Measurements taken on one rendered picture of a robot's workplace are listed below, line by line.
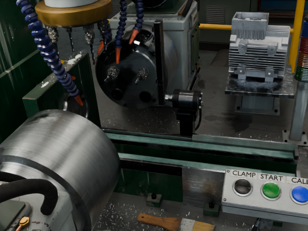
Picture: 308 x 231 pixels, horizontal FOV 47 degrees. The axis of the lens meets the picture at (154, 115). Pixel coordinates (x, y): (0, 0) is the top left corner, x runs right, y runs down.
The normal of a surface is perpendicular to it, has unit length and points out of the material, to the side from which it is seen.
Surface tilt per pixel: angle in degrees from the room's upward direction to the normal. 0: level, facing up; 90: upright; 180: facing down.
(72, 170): 47
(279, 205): 24
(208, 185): 90
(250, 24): 90
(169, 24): 90
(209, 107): 0
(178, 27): 90
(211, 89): 0
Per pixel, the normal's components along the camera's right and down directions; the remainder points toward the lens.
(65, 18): -0.04, 0.52
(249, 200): -0.17, -0.58
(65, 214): 0.96, 0.08
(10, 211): -0.07, -0.85
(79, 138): 0.51, -0.65
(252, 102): -0.27, 0.51
